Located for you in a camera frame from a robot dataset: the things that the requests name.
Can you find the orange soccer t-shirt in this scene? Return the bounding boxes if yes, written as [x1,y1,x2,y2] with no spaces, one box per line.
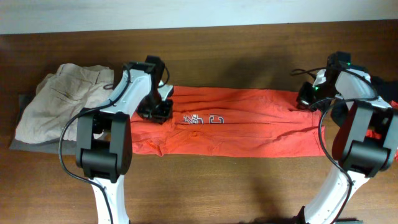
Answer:
[131,86,323,157]

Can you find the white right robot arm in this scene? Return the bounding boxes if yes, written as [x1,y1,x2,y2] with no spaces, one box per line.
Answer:
[290,52,397,223]

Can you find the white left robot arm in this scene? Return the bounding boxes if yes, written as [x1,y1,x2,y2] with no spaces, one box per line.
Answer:
[75,55,174,223]

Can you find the red patterned garment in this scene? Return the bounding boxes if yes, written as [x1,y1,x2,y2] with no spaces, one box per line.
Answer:
[366,100,397,140]

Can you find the beige folded shorts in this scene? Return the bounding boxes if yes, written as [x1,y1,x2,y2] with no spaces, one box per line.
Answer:
[15,63,114,144]

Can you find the grey folded garment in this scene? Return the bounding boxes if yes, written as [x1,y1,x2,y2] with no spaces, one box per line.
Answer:
[9,94,76,155]

